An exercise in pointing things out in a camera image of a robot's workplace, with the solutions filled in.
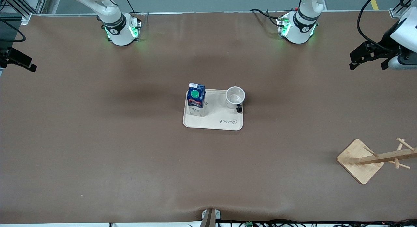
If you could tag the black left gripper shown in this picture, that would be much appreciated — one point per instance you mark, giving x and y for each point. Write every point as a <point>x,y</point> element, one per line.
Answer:
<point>386,41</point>

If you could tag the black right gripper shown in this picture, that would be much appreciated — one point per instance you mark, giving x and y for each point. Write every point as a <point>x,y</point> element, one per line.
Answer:
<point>6,55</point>

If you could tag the blue whole milk carton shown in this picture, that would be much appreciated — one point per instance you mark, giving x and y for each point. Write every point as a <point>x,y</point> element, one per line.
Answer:
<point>195,100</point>

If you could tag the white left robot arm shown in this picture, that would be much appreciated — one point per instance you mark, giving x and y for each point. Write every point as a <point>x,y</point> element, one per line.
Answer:
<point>303,27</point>

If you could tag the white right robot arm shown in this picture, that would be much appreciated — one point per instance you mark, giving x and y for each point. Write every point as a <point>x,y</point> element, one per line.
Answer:
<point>114,25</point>

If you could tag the wooden cup rack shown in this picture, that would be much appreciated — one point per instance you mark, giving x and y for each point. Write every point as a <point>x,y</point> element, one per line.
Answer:
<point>358,162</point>

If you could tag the cream rabbit print tray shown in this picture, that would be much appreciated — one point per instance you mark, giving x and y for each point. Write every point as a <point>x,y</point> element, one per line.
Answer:
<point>216,118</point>

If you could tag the aluminium frame profile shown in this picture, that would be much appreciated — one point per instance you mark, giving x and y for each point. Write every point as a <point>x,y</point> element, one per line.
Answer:
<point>399,10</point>
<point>19,5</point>

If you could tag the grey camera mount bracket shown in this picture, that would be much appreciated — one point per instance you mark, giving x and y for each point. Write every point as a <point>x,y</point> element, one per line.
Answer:
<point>210,217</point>

